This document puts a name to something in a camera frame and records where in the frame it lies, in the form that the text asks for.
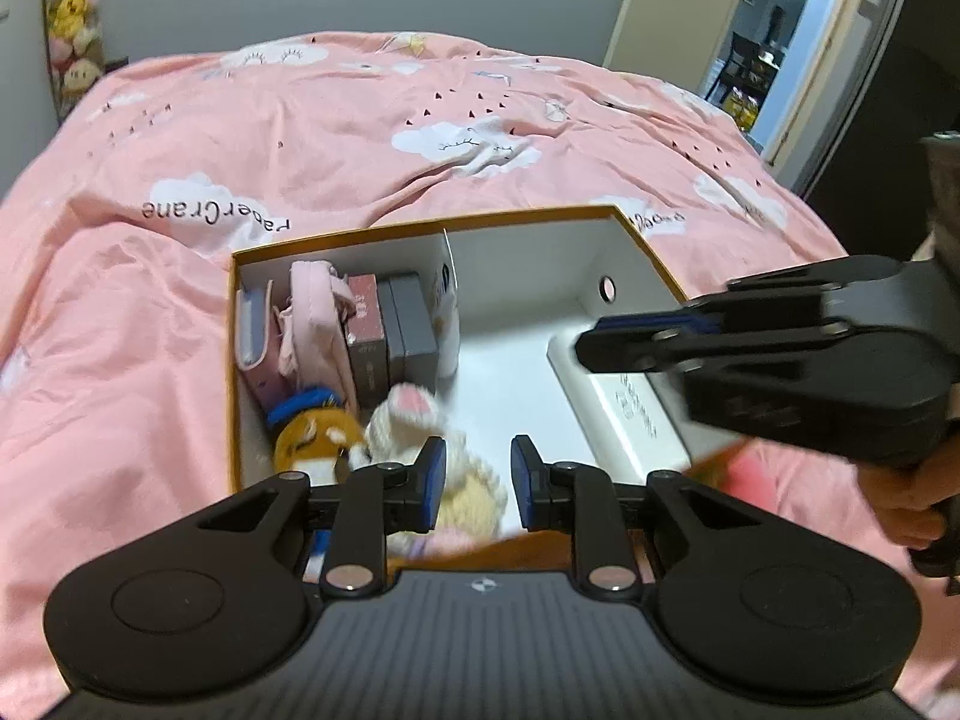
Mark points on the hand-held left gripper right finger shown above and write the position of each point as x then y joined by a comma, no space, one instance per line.
525,487

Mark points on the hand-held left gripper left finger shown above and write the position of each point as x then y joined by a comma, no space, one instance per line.
433,484

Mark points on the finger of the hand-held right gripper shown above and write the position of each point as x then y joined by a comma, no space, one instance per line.
652,322
637,352

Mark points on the white crochet bunny plush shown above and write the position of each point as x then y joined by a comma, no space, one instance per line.
405,420

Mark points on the long white box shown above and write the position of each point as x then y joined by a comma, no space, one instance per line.
637,427

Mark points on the orange cardboard box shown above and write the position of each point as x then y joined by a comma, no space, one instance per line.
510,382

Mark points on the pink peach plush toy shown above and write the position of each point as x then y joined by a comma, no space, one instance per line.
746,469

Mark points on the brown dog plush toy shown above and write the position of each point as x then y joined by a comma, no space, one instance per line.
315,435

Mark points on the dark red box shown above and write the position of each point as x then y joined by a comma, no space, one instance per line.
367,360

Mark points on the white printed bottle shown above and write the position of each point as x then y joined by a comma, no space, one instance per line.
448,330

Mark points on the dark grey box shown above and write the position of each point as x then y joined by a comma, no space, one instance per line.
409,330

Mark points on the pink cloth pouch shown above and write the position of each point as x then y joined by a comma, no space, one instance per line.
315,322

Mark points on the person's right hand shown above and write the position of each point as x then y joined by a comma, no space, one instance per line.
900,499

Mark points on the pack of yellow bottles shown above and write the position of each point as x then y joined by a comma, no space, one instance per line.
745,106

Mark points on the dark chair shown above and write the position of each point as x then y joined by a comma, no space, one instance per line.
739,52

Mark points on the room door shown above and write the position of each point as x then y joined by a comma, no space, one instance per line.
697,0

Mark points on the dark wardrobe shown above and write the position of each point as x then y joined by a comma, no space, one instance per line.
900,52

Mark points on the pink printed blanket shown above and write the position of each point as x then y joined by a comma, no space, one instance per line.
225,127

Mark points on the tube of plush toys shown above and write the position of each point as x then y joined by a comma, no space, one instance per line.
71,15

